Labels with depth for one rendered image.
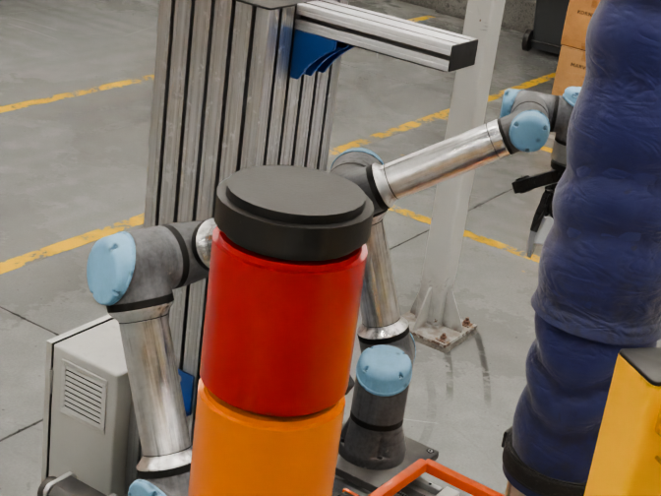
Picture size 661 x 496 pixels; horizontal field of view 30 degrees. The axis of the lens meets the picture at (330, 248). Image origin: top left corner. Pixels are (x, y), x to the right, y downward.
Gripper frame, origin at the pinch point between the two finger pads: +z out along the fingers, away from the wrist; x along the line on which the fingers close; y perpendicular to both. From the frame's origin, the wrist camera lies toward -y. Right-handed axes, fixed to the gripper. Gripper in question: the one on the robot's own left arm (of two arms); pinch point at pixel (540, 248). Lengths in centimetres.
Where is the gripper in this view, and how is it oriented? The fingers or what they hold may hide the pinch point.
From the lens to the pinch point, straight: 266.7
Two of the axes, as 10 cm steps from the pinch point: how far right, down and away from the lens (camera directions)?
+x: 5.6, -2.5, 7.9
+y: 8.2, 3.2, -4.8
